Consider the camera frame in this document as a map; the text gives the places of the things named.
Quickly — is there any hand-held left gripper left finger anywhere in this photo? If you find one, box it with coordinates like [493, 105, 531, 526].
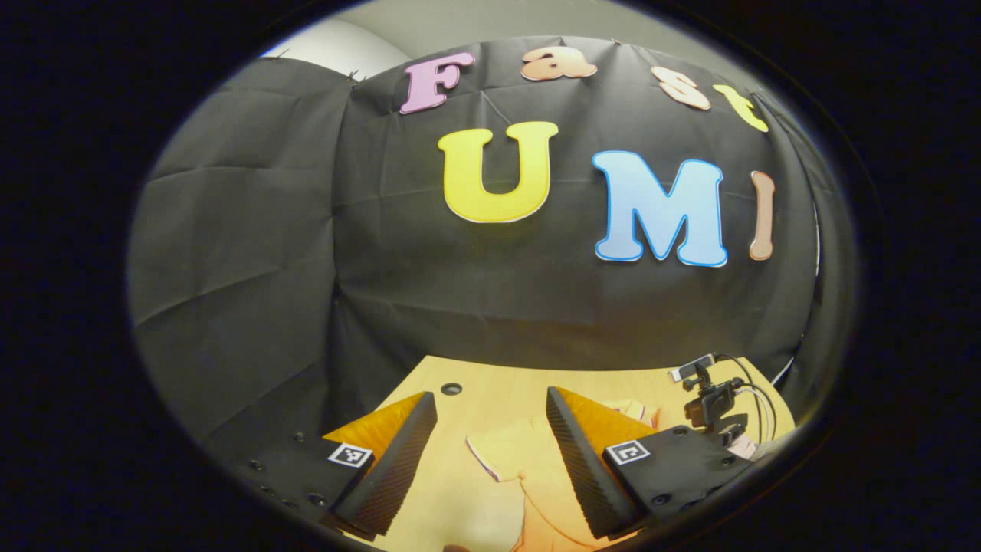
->
[226, 391, 438, 542]

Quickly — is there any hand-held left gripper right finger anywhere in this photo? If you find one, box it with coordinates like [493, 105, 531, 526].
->
[546, 386, 756, 541]

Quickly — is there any orange T-shirt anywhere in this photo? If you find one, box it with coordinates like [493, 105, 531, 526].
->
[465, 397, 660, 552]

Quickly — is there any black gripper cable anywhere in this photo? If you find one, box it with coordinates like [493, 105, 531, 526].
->
[714, 354, 779, 444]

